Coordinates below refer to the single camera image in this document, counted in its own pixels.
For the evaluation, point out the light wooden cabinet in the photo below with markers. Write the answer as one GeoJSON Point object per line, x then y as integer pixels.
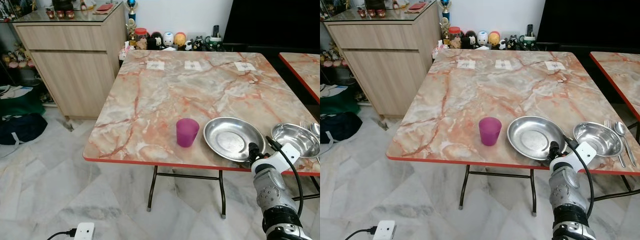
{"type": "Point", "coordinates": [75, 65]}
{"type": "Point", "coordinates": [385, 62]}

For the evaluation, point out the steel bowl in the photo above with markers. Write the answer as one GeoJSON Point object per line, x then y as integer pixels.
{"type": "Point", "coordinates": [597, 138]}
{"type": "Point", "coordinates": [296, 137]}

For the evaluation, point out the black and white figurine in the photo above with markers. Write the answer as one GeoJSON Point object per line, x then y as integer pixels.
{"type": "Point", "coordinates": [156, 41]}
{"type": "Point", "coordinates": [470, 40]}

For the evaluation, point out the black bag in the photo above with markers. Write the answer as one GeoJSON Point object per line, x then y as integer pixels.
{"type": "Point", "coordinates": [21, 128]}
{"type": "Point", "coordinates": [340, 126]}

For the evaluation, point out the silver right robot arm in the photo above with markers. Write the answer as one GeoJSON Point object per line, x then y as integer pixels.
{"type": "Point", "coordinates": [271, 195]}
{"type": "Point", "coordinates": [567, 194]}

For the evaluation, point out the marble folding table red edge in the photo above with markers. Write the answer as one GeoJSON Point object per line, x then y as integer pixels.
{"type": "Point", "coordinates": [450, 100]}
{"type": "Point", "coordinates": [622, 75]}
{"type": "Point", "coordinates": [305, 67]}
{"type": "Point", "coordinates": [165, 105]}

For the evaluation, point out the green bag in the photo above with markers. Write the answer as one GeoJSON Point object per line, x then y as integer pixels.
{"type": "Point", "coordinates": [20, 105]}
{"type": "Point", "coordinates": [337, 102]}

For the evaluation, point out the large steel plate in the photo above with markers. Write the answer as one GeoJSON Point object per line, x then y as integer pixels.
{"type": "Point", "coordinates": [534, 136]}
{"type": "Point", "coordinates": [231, 137]}

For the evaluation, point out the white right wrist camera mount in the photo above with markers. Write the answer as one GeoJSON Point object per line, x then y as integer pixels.
{"type": "Point", "coordinates": [287, 152]}
{"type": "Point", "coordinates": [584, 151]}

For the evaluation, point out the red flat case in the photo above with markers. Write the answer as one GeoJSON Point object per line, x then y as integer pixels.
{"type": "Point", "coordinates": [105, 7]}
{"type": "Point", "coordinates": [417, 6]}

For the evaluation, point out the orange yellow round figurine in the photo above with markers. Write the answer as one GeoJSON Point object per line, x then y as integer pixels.
{"type": "Point", "coordinates": [494, 38]}
{"type": "Point", "coordinates": [180, 39]}

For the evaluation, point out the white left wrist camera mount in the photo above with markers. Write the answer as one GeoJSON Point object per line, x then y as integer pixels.
{"type": "Point", "coordinates": [83, 231]}
{"type": "Point", "coordinates": [385, 230]}

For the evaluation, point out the red lidded jar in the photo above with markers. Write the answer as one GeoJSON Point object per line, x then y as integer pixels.
{"type": "Point", "coordinates": [141, 36]}
{"type": "Point", "coordinates": [454, 35]}

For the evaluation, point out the purple plastic cup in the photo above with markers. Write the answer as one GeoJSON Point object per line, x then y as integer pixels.
{"type": "Point", "coordinates": [490, 132]}
{"type": "Point", "coordinates": [187, 134]}

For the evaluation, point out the white paper tag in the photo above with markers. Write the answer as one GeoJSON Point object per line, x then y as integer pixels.
{"type": "Point", "coordinates": [466, 64]}
{"type": "Point", "coordinates": [504, 64]}
{"type": "Point", "coordinates": [245, 66]}
{"type": "Point", "coordinates": [155, 65]}
{"type": "Point", "coordinates": [555, 65]}
{"type": "Point", "coordinates": [193, 65]}

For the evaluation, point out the black folding table leg frame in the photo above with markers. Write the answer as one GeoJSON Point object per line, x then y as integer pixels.
{"type": "Point", "coordinates": [222, 192]}
{"type": "Point", "coordinates": [533, 192]}

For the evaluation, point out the gold and blue trophy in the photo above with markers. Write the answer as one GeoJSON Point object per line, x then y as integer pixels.
{"type": "Point", "coordinates": [131, 9]}
{"type": "Point", "coordinates": [445, 10]}

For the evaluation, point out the white round figurine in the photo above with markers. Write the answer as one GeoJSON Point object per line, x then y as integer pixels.
{"type": "Point", "coordinates": [168, 38]}
{"type": "Point", "coordinates": [482, 37]}

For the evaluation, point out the pink plush toys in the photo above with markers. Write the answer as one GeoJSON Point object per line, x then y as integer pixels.
{"type": "Point", "coordinates": [17, 56]}
{"type": "Point", "coordinates": [331, 56]}

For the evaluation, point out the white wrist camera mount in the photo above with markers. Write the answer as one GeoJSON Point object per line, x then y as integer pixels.
{"type": "Point", "coordinates": [385, 230]}
{"type": "Point", "coordinates": [287, 152]}
{"type": "Point", "coordinates": [584, 151]}
{"type": "Point", "coordinates": [83, 231]}

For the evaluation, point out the black television screen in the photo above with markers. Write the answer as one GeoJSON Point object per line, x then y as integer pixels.
{"type": "Point", "coordinates": [270, 22]}
{"type": "Point", "coordinates": [590, 22]}

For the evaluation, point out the green mug with remote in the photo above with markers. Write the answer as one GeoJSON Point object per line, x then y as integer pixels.
{"type": "Point", "coordinates": [216, 40]}
{"type": "Point", "coordinates": [529, 39]}

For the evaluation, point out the steel spoon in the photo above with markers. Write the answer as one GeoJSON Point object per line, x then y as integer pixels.
{"type": "Point", "coordinates": [621, 129]}
{"type": "Point", "coordinates": [315, 129]}

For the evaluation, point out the small black white figurine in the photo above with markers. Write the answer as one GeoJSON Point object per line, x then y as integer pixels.
{"type": "Point", "coordinates": [512, 43]}
{"type": "Point", "coordinates": [198, 44]}

